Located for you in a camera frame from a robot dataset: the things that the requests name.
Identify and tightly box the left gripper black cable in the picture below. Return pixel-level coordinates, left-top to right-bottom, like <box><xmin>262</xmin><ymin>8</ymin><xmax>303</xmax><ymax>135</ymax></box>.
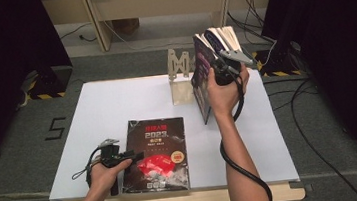
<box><xmin>68</xmin><ymin>147</ymin><xmax>109</xmax><ymax>190</ymax></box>

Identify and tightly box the bundle of black wall cables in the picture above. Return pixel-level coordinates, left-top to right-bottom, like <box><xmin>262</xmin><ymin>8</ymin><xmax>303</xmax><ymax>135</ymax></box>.
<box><xmin>225</xmin><ymin>0</ymin><xmax>277</xmax><ymax>48</ymax></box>

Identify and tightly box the purple magazine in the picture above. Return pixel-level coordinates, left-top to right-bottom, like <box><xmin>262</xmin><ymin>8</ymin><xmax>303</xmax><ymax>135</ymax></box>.
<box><xmin>185</xmin><ymin>25</ymin><xmax>237</xmax><ymax>127</ymax></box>

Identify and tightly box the black base with striped tape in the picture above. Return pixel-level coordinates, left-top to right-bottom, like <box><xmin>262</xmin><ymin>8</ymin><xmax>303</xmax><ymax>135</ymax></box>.
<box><xmin>249</xmin><ymin>40</ymin><xmax>305</xmax><ymax>81</ymax></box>
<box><xmin>23</xmin><ymin>64</ymin><xmax>77</xmax><ymax>102</ymax></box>

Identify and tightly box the person's right hand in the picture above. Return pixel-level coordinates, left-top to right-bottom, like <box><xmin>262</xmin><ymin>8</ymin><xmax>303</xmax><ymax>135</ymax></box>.
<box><xmin>204</xmin><ymin>62</ymin><xmax>254</xmax><ymax>120</ymax></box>

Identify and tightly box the thin black floor cable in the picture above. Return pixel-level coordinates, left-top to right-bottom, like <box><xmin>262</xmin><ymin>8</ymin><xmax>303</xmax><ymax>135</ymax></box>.
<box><xmin>57</xmin><ymin>21</ymin><xmax>98</xmax><ymax>47</ymax></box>

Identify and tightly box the long black floor cable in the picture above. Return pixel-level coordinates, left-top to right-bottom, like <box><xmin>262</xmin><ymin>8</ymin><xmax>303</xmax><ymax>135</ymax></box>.
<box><xmin>263</xmin><ymin>71</ymin><xmax>357</xmax><ymax>201</ymax></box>

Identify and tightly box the person's left hand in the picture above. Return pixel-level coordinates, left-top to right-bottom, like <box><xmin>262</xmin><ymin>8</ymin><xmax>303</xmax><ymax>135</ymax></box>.
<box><xmin>86</xmin><ymin>157</ymin><xmax>137</xmax><ymax>196</ymax></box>

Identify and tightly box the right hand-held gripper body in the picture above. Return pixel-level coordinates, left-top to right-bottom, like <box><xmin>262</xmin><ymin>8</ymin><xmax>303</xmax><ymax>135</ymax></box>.
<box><xmin>212</xmin><ymin>46</ymin><xmax>257</xmax><ymax>87</ymax></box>

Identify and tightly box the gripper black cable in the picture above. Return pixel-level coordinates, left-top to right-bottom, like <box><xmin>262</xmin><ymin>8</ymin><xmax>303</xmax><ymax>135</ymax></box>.
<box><xmin>68</xmin><ymin>147</ymin><xmax>109</xmax><ymax>190</ymax></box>
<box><xmin>211</xmin><ymin>71</ymin><xmax>274</xmax><ymax>201</ymax></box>

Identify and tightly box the black curtain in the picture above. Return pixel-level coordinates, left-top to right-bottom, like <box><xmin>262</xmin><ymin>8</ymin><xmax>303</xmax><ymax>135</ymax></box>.
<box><xmin>257</xmin><ymin>0</ymin><xmax>357</xmax><ymax>201</ymax></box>
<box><xmin>0</xmin><ymin>0</ymin><xmax>84</xmax><ymax>174</ymax></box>

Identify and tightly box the dark magazine with red title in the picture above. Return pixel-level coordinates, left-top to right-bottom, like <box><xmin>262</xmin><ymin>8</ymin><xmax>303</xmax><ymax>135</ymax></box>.
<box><xmin>114</xmin><ymin>114</ymin><xmax>192</xmax><ymax>198</ymax></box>

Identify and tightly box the light wooden desk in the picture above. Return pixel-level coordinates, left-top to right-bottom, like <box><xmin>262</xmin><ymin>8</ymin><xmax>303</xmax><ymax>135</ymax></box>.
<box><xmin>38</xmin><ymin>0</ymin><xmax>283</xmax><ymax>60</ymax></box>

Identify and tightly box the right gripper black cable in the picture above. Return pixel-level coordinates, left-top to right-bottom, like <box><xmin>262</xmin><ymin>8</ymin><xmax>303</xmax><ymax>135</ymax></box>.
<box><xmin>211</xmin><ymin>71</ymin><xmax>274</xmax><ymax>201</ymax></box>

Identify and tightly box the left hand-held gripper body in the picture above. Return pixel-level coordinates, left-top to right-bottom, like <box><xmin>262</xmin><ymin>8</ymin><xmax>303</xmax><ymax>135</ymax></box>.
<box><xmin>97</xmin><ymin>136</ymin><xmax>136</xmax><ymax>197</ymax></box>

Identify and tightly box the wooden expandable book rack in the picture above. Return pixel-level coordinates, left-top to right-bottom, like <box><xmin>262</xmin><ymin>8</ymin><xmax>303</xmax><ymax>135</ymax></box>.
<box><xmin>165</xmin><ymin>47</ymin><xmax>201</xmax><ymax>106</ymax></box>

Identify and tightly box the brown box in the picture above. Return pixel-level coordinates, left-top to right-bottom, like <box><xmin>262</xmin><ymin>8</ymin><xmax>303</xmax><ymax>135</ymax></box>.
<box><xmin>111</xmin><ymin>16</ymin><xmax>142</xmax><ymax>37</ymax></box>

